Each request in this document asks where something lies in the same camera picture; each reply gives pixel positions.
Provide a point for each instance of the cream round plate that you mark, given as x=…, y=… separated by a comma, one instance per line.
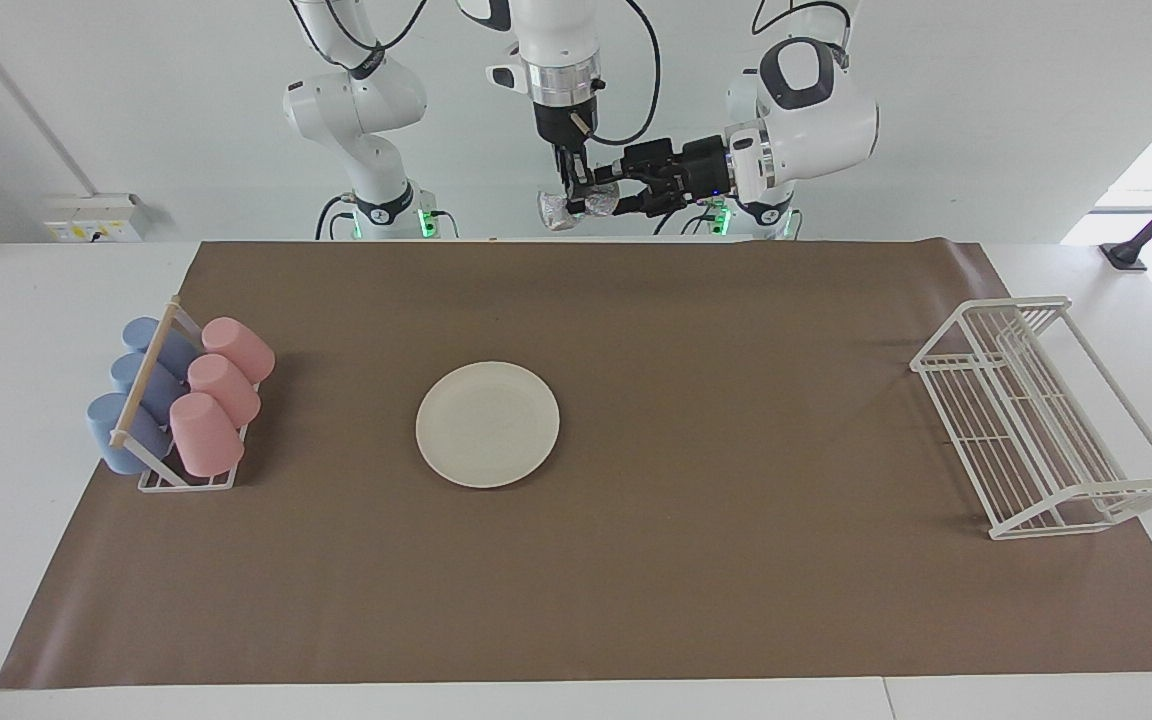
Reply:
x=488, y=425

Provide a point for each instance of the blue plastic cup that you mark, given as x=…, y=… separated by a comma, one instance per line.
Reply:
x=141, y=333
x=126, y=370
x=104, y=425

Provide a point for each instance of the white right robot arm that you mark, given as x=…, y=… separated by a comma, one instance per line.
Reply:
x=361, y=110

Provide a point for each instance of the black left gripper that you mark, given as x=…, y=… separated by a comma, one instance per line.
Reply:
x=676, y=170

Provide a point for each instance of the brown table mat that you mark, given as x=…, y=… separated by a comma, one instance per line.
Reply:
x=686, y=560

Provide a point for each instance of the pink plastic cup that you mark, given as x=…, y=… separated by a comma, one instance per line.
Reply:
x=226, y=388
x=241, y=348
x=206, y=435

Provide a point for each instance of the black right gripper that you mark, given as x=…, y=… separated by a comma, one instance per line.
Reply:
x=568, y=125

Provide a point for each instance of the white wooden cup rack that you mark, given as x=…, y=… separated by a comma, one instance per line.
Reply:
x=148, y=372

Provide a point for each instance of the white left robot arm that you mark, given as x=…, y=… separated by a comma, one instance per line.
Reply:
x=816, y=110

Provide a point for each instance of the white wall socket box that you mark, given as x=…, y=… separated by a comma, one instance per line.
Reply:
x=91, y=215

